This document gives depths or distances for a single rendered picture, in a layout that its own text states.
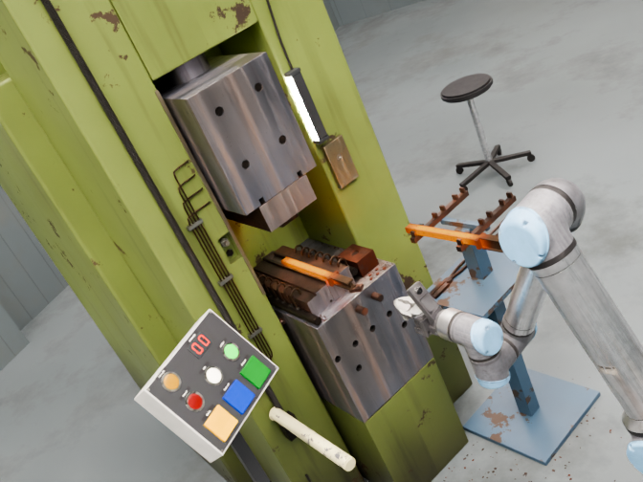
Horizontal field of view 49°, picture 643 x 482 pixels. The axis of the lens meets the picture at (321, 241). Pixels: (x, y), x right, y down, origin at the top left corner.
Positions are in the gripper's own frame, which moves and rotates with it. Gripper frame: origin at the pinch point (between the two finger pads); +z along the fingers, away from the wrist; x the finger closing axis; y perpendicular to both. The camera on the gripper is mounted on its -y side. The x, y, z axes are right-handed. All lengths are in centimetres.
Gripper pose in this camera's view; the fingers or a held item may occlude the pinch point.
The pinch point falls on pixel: (396, 299)
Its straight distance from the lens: 216.0
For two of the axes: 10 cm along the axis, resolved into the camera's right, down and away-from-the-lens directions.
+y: 3.8, 8.1, 4.4
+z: -5.8, -1.7, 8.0
